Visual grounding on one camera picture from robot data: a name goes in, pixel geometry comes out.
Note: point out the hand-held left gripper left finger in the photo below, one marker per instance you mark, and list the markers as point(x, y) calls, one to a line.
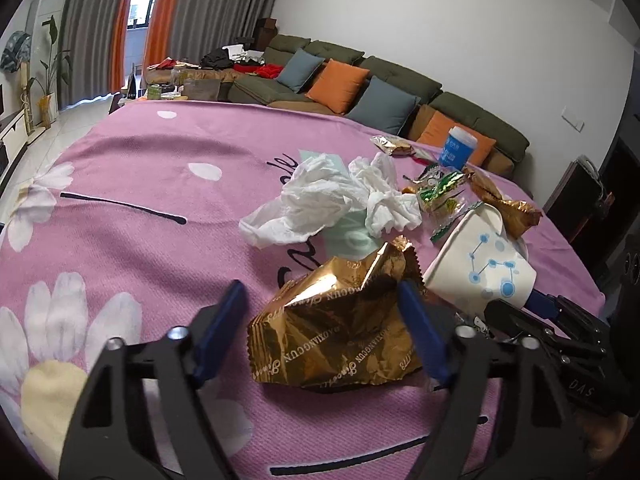
point(220, 330)

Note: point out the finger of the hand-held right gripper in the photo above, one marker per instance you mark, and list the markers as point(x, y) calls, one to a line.
point(505, 317)
point(542, 305)

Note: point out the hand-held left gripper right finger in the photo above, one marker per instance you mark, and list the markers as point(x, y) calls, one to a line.
point(425, 330)

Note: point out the white blue-dotted paper cup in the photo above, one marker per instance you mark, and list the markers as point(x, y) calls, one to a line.
point(480, 265)

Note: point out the large gold wrapper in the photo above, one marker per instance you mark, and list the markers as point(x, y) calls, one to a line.
point(325, 330)

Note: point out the white tissue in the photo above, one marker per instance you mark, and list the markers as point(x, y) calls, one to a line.
point(387, 195)
point(310, 195)

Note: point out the person's right hand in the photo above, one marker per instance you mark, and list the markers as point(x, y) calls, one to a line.
point(607, 435)

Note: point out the small crumpled gold wrapper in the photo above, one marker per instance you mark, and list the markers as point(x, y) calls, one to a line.
point(517, 215)

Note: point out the dark brown cabinet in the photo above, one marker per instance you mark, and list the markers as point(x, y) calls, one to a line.
point(575, 195)

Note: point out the tan snack packet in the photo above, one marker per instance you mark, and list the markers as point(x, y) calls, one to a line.
point(482, 185)

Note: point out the green snack wrapper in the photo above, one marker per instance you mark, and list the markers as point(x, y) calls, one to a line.
point(440, 190)

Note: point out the blue cup with white lid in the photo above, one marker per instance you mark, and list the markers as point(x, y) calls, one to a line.
point(457, 152)

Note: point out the red snack packet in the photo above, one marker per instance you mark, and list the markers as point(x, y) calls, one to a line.
point(425, 156)

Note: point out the clear biscuit packet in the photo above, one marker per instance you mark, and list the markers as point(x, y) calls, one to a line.
point(392, 146)

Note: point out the orange cushion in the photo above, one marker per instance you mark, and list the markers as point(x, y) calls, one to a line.
point(337, 85)
point(440, 130)

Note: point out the large blue-grey cushion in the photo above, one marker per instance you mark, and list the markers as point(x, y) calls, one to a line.
point(385, 105)

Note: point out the cluttered coffee table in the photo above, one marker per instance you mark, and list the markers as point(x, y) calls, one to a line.
point(150, 97)

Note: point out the glass jar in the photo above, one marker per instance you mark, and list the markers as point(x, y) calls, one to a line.
point(178, 77)

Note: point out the green and brown sofa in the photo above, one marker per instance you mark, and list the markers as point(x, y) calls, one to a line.
point(400, 72)

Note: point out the red cloth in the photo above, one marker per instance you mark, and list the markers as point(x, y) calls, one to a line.
point(260, 70)

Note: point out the small blue-grey cushion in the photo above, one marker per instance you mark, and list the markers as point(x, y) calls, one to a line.
point(300, 72)

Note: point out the black clothes pile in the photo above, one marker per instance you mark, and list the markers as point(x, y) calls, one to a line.
point(220, 55)

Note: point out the white tv cabinet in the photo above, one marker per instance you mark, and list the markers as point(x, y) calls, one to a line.
point(10, 140)

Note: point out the wooden stand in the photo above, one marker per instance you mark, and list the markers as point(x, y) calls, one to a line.
point(25, 105)

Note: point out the brown box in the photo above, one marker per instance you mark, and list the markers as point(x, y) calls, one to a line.
point(265, 32)

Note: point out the orange curtain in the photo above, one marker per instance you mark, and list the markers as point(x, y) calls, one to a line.
point(120, 45)
point(162, 15)

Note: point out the tall leafy potted plant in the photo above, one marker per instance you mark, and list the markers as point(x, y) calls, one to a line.
point(47, 80)

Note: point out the grey curtain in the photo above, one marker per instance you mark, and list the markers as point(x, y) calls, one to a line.
point(92, 35)
point(220, 5)

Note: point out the blue patterned cloth bundle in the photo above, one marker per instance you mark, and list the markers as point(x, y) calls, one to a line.
point(15, 52)

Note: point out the white standing air conditioner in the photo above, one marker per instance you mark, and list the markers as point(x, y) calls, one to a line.
point(42, 10)

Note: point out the white wall switch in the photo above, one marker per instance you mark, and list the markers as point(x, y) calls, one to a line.
point(572, 120)

